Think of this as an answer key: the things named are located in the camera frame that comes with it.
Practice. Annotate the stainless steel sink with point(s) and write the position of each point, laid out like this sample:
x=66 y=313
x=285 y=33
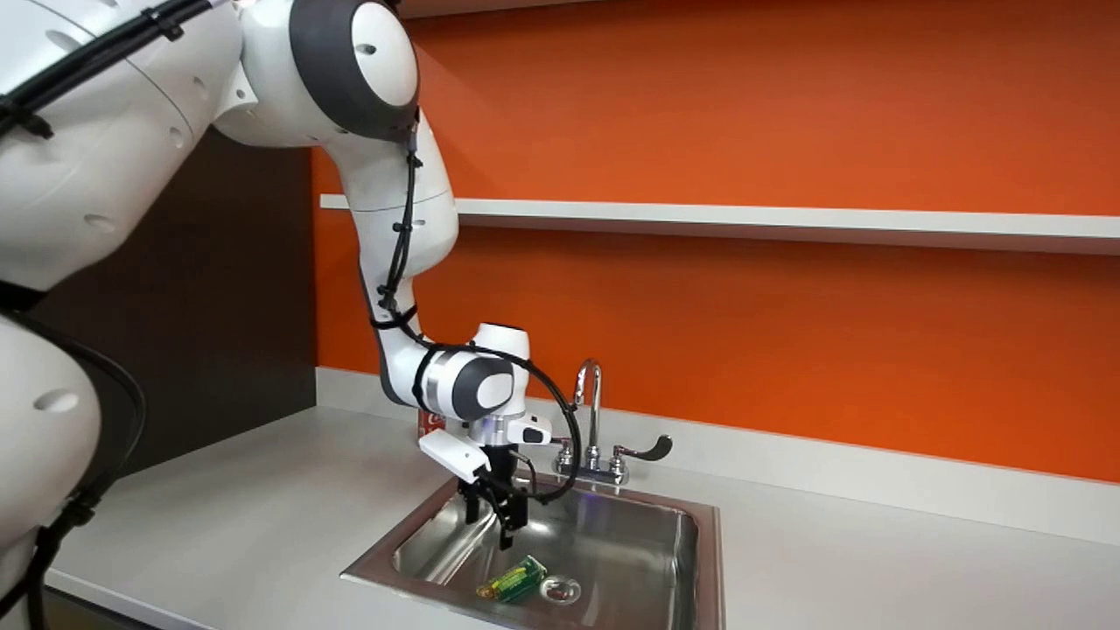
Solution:
x=616 y=547

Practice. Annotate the white counter backsplash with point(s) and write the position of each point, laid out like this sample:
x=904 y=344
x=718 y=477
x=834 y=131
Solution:
x=875 y=477

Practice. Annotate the dark wood cabinet panel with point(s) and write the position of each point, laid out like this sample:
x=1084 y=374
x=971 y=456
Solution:
x=196 y=290

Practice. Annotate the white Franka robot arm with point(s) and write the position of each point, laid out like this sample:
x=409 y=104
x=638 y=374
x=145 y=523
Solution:
x=398 y=198

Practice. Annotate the long white wall shelf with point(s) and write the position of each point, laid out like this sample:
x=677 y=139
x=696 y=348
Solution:
x=759 y=222

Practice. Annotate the green candy bar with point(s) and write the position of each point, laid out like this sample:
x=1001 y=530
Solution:
x=514 y=579

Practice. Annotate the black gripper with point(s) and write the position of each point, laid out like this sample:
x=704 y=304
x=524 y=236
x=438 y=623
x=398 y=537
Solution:
x=497 y=468

